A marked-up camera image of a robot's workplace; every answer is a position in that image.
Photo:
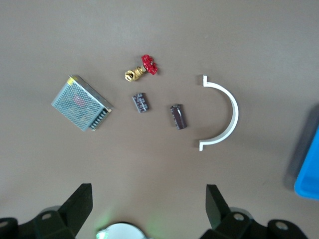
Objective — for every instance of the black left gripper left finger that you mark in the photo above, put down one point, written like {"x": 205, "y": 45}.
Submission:
{"x": 72, "y": 206}

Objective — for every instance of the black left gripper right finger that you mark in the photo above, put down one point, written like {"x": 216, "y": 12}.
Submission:
{"x": 224, "y": 219}

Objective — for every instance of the long black electrolytic capacitor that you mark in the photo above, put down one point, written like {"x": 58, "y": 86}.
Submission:
{"x": 178, "y": 117}

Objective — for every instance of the blue plastic tray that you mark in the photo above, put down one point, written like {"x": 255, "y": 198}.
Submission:
{"x": 310, "y": 174}

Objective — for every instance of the metal mesh power supply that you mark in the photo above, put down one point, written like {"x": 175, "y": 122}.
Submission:
{"x": 79, "y": 104}

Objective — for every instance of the white semicircular pipe clamp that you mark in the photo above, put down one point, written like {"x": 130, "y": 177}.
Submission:
{"x": 234, "y": 112}

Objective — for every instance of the brass valve red handwheel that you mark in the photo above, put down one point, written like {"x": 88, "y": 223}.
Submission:
{"x": 135, "y": 73}

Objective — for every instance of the brown table mat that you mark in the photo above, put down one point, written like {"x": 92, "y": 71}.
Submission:
{"x": 159, "y": 37}

